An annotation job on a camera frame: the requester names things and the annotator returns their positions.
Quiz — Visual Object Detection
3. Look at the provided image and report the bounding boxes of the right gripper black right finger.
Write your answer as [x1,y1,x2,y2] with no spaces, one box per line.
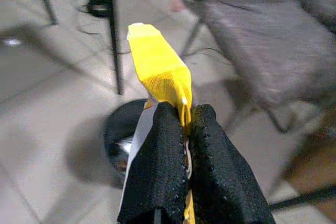
[188,103,277,224]

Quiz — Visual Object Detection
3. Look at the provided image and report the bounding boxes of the black floor cable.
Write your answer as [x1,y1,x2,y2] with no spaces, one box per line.
[76,0,114,36]

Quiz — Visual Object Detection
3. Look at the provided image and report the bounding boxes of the black round rubbish bin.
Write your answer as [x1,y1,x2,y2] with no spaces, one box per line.
[103,98,159,191]

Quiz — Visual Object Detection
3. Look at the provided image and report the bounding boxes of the chair with grey-brown fabric cover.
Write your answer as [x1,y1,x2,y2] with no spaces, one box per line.
[181,0,336,137]

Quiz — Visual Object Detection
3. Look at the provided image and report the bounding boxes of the yellow and white carton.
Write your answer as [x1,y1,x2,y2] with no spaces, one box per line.
[118,22,197,224]

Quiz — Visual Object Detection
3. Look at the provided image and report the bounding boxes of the white table with black legs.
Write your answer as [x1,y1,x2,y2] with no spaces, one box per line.
[28,0,126,96]

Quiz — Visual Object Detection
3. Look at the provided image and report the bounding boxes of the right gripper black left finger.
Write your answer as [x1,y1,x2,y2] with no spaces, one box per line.
[117,101,190,224]

